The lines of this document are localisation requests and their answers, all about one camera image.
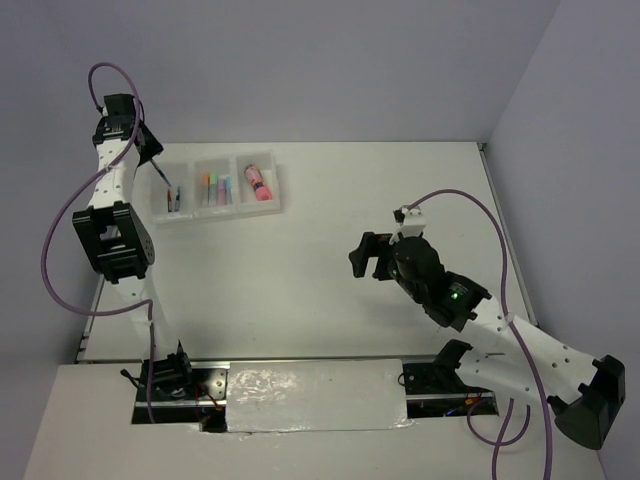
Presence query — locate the dark blue gel pen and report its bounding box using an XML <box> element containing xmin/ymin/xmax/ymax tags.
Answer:
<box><xmin>149</xmin><ymin>158</ymin><xmax>173</xmax><ymax>190</ymax></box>

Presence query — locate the teal gel pen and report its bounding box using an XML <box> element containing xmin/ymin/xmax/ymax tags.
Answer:
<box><xmin>173</xmin><ymin>186</ymin><xmax>181</xmax><ymax>213</ymax></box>

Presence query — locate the orange highlighter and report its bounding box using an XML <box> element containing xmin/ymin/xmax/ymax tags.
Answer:
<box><xmin>202</xmin><ymin>172</ymin><xmax>211</xmax><ymax>206</ymax></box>

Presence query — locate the blue highlighter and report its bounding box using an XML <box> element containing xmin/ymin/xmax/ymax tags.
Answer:
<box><xmin>224</xmin><ymin>175</ymin><xmax>233</xmax><ymax>206</ymax></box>

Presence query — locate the pink glue stick tube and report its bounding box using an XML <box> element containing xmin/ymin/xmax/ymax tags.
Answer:
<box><xmin>244</xmin><ymin>164</ymin><xmax>273</xmax><ymax>201</ymax></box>

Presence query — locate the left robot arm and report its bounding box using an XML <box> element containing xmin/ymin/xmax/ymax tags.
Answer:
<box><xmin>72</xmin><ymin>93</ymin><xmax>196</xmax><ymax>399</ymax></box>

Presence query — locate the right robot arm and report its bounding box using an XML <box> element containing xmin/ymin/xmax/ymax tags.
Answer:
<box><xmin>348</xmin><ymin>232</ymin><xmax>626</xmax><ymax>450</ymax></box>

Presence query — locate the white three-compartment tray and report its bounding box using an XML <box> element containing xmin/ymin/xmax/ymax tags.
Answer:
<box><xmin>148</xmin><ymin>151</ymin><xmax>281</xmax><ymax>225</ymax></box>

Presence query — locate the silver foil cover plate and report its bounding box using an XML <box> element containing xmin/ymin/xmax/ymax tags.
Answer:
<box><xmin>226</xmin><ymin>359</ymin><xmax>411</xmax><ymax>433</ymax></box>

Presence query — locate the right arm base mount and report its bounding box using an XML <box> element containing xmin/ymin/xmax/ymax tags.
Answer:
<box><xmin>397</xmin><ymin>340</ymin><xmax>498</xmax><ymax>419</ymax></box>

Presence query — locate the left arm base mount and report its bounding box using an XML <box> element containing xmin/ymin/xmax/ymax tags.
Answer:
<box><xmin>120</xmin><ymin>347</ymin><xmax>229</xmax><ymax>433</ymax></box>

